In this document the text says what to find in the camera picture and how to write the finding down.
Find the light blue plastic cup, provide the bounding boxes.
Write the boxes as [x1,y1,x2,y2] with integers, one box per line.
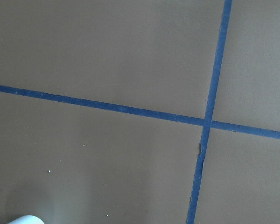
[7,215,44,224]

